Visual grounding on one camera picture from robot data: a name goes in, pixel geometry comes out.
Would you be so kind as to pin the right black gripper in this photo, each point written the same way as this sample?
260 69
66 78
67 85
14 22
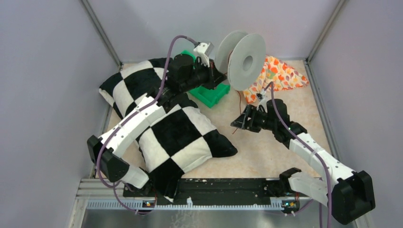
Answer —
242 121

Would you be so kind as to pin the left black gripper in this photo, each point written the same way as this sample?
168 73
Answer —
214 76

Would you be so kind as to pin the grey filament spool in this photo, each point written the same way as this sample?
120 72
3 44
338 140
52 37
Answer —
241 56

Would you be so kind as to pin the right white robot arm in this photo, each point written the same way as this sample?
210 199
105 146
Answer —
346 193

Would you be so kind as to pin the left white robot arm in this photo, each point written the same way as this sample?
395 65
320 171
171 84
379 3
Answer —
115 153

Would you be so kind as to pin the green plastic compartment bin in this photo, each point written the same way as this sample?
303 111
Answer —
209 97

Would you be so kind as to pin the orange floral cloth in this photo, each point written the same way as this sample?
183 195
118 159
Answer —
284 77

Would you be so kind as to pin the black white checkered pillow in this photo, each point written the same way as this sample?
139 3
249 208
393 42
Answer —
175 144

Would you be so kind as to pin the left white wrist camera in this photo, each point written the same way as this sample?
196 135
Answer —
203 50

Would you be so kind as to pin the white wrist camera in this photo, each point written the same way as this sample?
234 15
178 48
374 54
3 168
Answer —
203 50
263 98

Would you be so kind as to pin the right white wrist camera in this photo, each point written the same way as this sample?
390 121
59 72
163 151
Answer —
263 98

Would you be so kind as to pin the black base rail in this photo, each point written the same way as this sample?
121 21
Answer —
219 192

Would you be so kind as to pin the white toothed cable strip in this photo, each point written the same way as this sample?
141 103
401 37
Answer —
141 205

